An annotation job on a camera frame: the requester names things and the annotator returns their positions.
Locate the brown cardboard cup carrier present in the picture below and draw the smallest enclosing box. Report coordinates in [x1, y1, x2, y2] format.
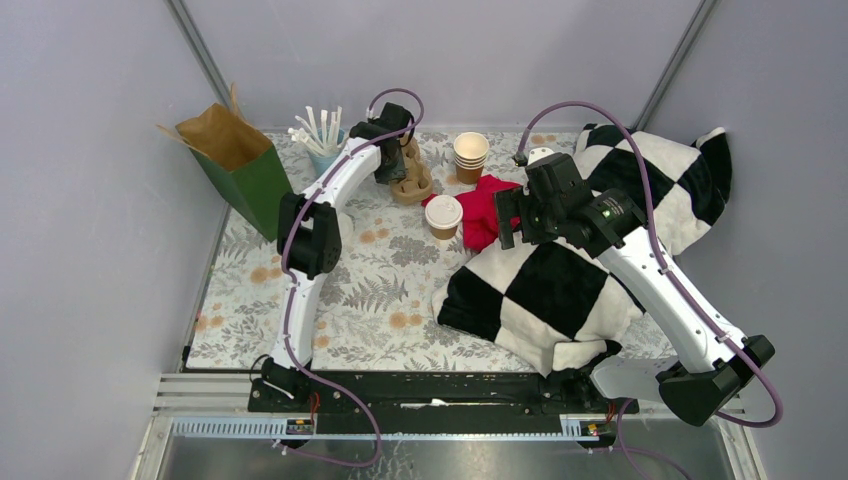
[389, 138, 433, 206]

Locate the brown paper coffee cup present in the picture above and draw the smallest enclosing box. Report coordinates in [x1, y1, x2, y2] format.
[425, 195, 464, 240]

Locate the stack of brown paper cups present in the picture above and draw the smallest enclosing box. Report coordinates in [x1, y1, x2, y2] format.
[453, 132, 490, 185]

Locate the white plastic cup lid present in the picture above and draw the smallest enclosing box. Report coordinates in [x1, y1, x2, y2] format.
[337, 211, 355, 249]

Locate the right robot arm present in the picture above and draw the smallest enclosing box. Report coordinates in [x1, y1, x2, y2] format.
[494, 148, 775, 426]

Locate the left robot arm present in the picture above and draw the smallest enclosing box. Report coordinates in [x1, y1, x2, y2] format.
[270, 103, 415, 369]

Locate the light blue straw cup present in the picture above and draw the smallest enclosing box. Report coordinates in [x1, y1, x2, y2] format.
[307, 130, 347, 177]

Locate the red cloth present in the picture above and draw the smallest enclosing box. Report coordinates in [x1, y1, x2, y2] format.
[455, 175, 520, 253]

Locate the black white checkered blanket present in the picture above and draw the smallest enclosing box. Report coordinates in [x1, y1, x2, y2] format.
[431, 124, 732, 375]

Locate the green brown paper bag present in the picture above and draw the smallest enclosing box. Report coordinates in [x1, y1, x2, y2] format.
[156, 84, 293, 242]

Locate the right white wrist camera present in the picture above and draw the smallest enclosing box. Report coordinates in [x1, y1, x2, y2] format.
[512, 147, 556, 168]

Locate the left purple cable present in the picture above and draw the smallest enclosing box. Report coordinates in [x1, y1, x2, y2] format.
[271, 87, 427, 469]

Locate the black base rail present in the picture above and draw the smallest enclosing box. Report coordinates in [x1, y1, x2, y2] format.
[247, 370, 639, 435]

